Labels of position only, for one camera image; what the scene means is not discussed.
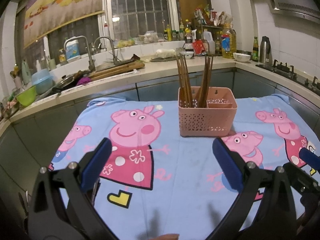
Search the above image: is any brown wooden chopstick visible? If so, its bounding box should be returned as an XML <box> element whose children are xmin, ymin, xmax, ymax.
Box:
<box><xmin>197</xmin><ymin>56</ymin><xmax>214</xmax><ymax>108</ymax></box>
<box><xmin>181</xmin><ymin>56</ymin><xmax>194</xmax><ymax>108</ymax></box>
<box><xmin>176</xmin><ymin>56</ymin><xmax>188</xmax><ymax>108</ymax></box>

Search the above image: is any chrome kitchen faucet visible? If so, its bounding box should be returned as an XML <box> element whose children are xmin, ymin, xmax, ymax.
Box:
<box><xmin>63</xmin><ymin>35</ymin><xmax>95</xmax><ymax>71</ymax></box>
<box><xmin>93</xmin><ymin>36</ymin><xmax>119</xmax><ymax>66</ymax></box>

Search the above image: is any barred kitchen window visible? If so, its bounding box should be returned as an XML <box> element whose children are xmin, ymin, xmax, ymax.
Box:
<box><xmin>104</xmin><ymin>0</ymin><xmax>178</xmax><ymax>40</ymax></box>

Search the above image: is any pink perforated utensil basket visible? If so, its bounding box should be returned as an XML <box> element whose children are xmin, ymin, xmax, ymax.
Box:
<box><xmin>178</xmin><ymin>86</ymin><xmax>238</xmax><ymax>137</ymax></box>

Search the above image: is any Peppa Pig blue tablecloth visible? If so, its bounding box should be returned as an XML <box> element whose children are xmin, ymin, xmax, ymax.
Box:
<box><xmin>50</xmin><ymin>94</ymin><xmax>319</xmax><ymax>239</ymax></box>

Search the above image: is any purple cloth rag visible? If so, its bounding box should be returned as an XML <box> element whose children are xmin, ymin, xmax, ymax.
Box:
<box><xmin>76</xmin><ymin>76</ymin><xmax>92</xmax><ymax>86</ymax></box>

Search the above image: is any black gas stove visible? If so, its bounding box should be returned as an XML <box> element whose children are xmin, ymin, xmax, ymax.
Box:
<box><xmin>255</xmin><ymin>60</ymin><xmax>320</xmax><ymax>96</ymax></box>

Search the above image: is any wooden cutting board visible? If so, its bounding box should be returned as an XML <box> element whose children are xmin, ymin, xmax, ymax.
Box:
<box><xmin>88</xmin><ymin>61</ymin><xmax>145</xmax><ymax>81</ymax></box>

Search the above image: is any green plastic basin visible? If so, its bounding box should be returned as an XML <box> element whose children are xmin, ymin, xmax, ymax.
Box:
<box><xmin>16</xmin><ymin>86</ymin><xmax>37</xmax><ymax>107</ymax></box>

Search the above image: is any light blue plastic container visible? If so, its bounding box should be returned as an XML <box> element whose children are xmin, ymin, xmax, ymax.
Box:
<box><xmin>31</xmin><ymin>69</ymin><xmax>53</xmax><ymax>95</ymax></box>

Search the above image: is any stainless steel thermos kettle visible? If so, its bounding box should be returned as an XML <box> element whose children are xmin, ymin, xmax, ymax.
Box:
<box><xmin>259</xmin><ymin>36</ymin><xmax>272</xmax><ymax>64</ymax></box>

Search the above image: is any white ceramic bowl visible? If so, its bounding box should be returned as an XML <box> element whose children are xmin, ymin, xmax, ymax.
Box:
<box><xmin>233</xmin><ymin>52</ymin><xmax>251</xmax><ymax>63</ymax></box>

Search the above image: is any green glass sauce bottle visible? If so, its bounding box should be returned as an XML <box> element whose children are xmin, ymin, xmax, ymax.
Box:
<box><xmin>252</xmin><ymin>36</ymin><xmax>259</xmax><ymax>62</ymax></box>

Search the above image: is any blue white detergent tub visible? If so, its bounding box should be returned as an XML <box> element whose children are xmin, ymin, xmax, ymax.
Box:
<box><xmin>65</xmin><ymin>40</ymin><xmax>81</xmax><ymax>63</ymax></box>

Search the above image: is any large cooking oil bottle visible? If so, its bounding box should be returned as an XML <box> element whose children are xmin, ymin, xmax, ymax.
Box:
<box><xmin>221</xmin><ymin>23</ymin><xmax>236</xmax><ymax>59</ymax></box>

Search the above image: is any red snack packet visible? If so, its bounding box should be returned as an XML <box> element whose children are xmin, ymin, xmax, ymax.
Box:
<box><xmin>193</xmin><ymin>40</ymin><xmax>207</xmax><ymax>56</ymax></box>

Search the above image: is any white translucent plastic jug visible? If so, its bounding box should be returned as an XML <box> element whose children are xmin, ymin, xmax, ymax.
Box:
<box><xmin>203</xmin><ymin>29</ymin><xmax>216</xmax><ymax>55</ymax></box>

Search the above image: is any wooden spice shelf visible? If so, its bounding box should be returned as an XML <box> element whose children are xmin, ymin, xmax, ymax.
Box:
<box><xmin>194</xmin><ymin>5</ymin><xmax>233</xmax><ymax>31</ymax></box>

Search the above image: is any fruit print roller blind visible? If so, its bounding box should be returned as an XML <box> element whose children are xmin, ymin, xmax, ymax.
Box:
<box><xmin>23</xmin><ymin>0</ymin><xmax>103</xmax><ymax>48</ymax></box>

